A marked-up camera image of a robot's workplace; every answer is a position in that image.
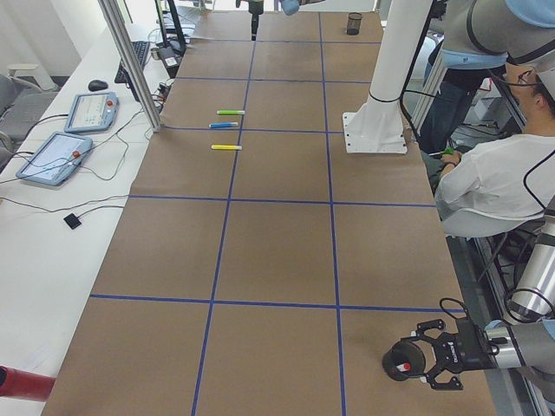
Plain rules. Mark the red cylinder object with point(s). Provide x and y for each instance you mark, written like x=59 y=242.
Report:
x=22 y=385

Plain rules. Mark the standing person dark trousers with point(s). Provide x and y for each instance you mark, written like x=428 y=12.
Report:
x=464 y=76

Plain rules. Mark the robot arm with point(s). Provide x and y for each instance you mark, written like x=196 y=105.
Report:
x=477 y=35
x=523 y=339

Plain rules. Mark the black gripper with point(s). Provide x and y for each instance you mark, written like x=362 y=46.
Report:
x=460 y=349
x=253 y=17

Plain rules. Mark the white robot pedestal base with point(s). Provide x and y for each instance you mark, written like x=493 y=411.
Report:
x=377 y=126

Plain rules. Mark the green highlighter marker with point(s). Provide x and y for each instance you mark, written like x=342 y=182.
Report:
x=231 y=112

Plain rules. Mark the yellow highlighter marker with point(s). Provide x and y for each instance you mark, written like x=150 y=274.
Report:
x=226 y=147

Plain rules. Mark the teach pendant tablet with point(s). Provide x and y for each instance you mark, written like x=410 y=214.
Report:
x=92 y=113
x=56 y=159

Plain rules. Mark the black computer mouse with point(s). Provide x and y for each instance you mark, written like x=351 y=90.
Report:
x=97 y=85

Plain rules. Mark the lower teach pendant tablet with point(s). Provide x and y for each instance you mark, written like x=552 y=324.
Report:
x=56 y=159

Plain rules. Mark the red whiteboard marker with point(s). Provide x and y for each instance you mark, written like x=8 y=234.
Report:
x=404 y=367

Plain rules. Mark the upper teach pendant tablet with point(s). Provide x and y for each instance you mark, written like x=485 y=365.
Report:
x=92 y=113

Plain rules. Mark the small black square sensor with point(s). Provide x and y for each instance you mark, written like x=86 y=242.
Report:
x=72 y=221

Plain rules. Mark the aluminium frame post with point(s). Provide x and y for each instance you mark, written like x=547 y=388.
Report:
x=137 y=81

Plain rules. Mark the seated person white shirt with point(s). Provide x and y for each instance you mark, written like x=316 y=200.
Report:
x=509 y=178

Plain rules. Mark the blue highlighter marker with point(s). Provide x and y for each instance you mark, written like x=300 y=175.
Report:
x=221 y=125

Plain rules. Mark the black mesh pen cup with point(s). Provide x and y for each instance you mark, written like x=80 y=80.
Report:
x=404 y=351
x=354 y=23

